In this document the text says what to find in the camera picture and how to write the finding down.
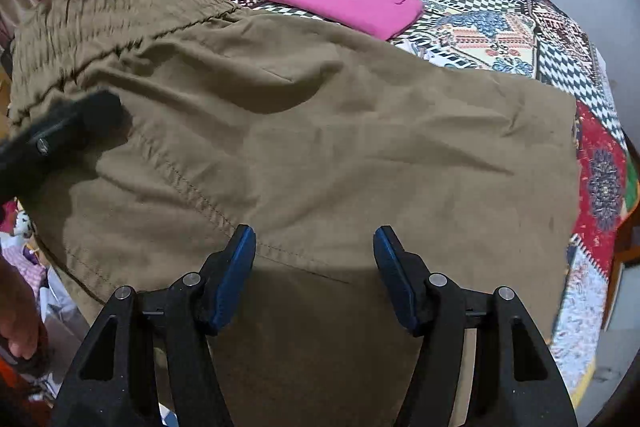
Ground pink checked cloth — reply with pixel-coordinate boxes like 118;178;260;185
17;244;53;290

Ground patchwork patterned blanket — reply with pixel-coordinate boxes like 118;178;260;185
225;0;640;408

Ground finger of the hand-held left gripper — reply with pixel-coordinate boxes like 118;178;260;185
0;89;124;204

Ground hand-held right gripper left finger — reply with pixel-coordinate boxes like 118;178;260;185
50;224;257;427

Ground person's left forearm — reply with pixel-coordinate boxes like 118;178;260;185
0;256;42;361

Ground pink folded garment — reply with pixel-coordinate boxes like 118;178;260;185
252;0;425;42

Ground olive green pants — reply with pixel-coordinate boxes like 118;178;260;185
9;0;581;427

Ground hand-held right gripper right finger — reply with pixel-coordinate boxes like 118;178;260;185
373;225;581;427

